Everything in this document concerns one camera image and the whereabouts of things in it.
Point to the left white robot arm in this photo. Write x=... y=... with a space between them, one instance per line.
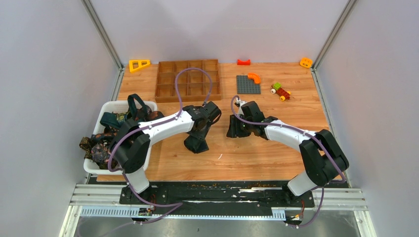
x=131 y=145

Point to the red plastic block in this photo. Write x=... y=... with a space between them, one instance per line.
x=244 y=62

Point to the wooden compartment tray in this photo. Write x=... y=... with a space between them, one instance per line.
x=193 y=85

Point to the grey studded baseplate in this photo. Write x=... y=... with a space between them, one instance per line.
x=245 y=85

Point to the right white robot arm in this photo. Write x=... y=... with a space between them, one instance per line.
x=322 y=156

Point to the pile of patterned ties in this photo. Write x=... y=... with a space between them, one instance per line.
x=97 y=147

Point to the orange curved block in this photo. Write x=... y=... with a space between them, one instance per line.
x=255 y=77

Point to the white plastic basket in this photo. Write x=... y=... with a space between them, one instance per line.
x=119 y=106

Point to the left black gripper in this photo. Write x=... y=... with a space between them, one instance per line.
x=203 y=135

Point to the yellow triangular block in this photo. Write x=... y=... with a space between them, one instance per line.
x=137 y=65

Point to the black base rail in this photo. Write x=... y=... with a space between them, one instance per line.
x=224 y=198

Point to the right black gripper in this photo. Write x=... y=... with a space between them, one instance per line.
x=233 y=131

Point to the dark green leaf tie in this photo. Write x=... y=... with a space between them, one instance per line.
x=196 y=144

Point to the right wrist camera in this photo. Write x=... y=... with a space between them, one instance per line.
x=240 y=103

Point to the toy brick car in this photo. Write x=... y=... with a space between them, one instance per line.
x=277 y=88

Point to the orange round block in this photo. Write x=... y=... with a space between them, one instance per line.
x=306 y=62

